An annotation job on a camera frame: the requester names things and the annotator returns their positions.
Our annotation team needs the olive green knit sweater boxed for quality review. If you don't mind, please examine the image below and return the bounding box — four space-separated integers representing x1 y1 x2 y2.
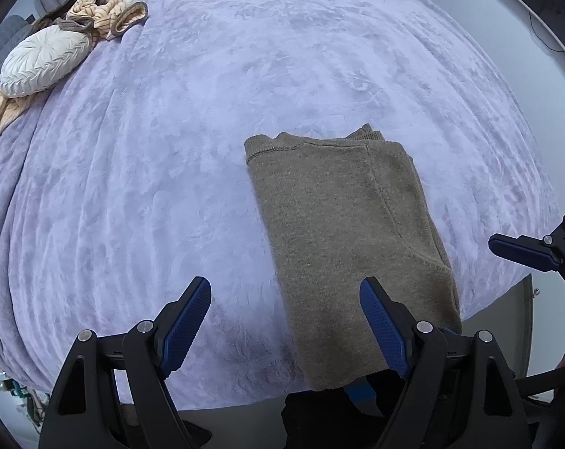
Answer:
245 126 461 390

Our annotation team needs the lavender plush bedspread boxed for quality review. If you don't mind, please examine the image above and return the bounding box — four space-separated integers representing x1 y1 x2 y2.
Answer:
0 0 561 410

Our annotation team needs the white round pleated cushion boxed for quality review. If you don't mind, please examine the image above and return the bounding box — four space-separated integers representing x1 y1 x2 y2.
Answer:
0 25 92 98

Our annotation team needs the peach and brown garment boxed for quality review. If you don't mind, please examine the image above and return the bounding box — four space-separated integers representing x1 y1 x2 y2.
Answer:
0 0 149 135

